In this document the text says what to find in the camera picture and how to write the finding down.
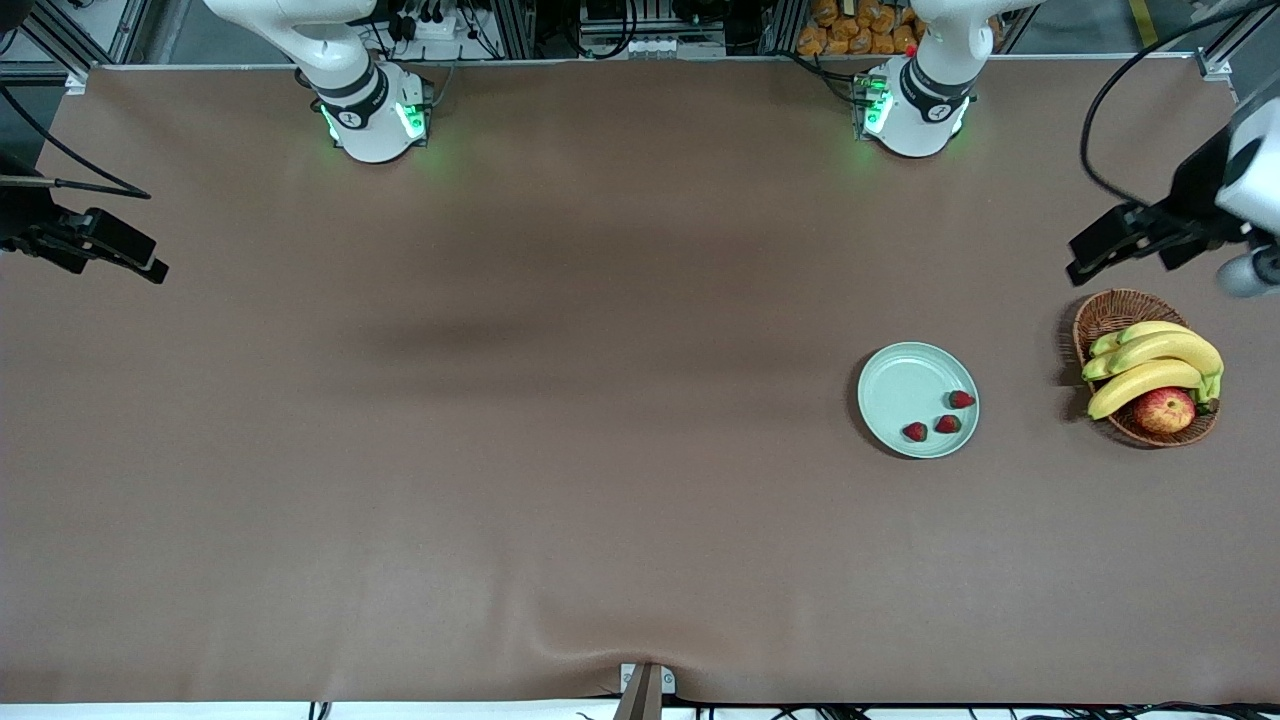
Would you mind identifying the pale green round plate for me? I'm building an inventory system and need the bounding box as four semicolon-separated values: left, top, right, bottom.
857;342;981;460

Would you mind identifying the brown wicker basket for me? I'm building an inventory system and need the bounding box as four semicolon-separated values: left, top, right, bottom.
1072;289;1221;449

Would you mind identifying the yellow banana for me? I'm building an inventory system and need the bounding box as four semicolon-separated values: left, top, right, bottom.
1089;320;1196;358
1082;331;1225;404
1087;359;1206;421

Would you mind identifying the red apple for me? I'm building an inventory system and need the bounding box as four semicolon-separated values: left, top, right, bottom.
1133;387;1198;436

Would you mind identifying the bag of bread rolls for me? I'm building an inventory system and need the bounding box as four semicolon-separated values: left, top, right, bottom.
797;0;926;57

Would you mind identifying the white power strip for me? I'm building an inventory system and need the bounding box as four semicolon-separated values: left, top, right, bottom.
385;0;471;43

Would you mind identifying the dark equipment rack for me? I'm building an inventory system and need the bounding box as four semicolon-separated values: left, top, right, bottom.
470;0;801;59

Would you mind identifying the smooth table cover mat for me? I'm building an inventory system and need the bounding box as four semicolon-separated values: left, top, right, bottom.
0;55;1280;706

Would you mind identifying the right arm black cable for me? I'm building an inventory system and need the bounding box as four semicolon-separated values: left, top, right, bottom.
0;85;153;201

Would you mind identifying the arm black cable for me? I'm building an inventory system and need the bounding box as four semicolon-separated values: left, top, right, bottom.
0;85;153;201
1080;0;1280;216

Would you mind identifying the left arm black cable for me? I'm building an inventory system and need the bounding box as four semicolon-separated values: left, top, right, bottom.
1080;0;1280;216

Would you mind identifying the aluminium frame strut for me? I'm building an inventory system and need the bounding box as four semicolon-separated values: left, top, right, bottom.
1160;0;1280;101
0;0;191;96

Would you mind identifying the silver metal table bracket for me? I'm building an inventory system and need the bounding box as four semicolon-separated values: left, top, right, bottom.
619;663;677;695

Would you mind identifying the brown wooden post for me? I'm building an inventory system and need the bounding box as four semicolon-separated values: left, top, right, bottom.
612;665;664;720

